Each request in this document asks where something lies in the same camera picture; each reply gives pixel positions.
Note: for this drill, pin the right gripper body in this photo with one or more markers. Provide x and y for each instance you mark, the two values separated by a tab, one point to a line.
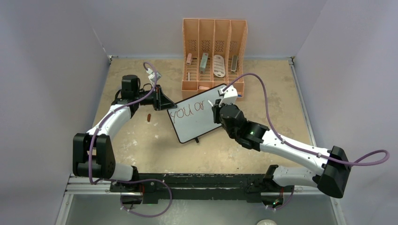
223	104

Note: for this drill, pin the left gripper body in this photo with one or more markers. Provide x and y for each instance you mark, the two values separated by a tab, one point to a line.
149	100

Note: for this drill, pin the black framed whiteboard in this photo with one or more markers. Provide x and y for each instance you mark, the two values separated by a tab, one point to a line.
193	116

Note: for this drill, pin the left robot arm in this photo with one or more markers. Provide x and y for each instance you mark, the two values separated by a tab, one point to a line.
93	155

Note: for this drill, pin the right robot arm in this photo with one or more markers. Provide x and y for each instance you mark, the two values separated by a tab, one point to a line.
321	168

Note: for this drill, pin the white oval perforated plate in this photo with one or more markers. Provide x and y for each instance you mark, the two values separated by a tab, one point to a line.
219	66

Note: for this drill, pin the grey eraser block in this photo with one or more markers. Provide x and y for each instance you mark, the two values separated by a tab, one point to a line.
233	65

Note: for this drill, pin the grey green box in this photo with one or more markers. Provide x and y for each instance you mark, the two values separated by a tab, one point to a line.
203	63

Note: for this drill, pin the peach plastic desk organizer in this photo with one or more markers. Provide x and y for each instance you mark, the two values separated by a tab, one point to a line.
213	54

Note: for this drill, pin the white round object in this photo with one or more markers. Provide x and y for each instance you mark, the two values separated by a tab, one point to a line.
266	222

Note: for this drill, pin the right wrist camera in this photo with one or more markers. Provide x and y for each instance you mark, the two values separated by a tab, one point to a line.
228	96

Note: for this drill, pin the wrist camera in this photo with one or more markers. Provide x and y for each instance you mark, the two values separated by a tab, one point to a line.
228	96
152	76

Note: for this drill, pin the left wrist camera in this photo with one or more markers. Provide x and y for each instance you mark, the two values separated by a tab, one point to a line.
152	76

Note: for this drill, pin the black aluminium base frame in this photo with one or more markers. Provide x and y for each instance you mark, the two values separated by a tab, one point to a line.
149	188

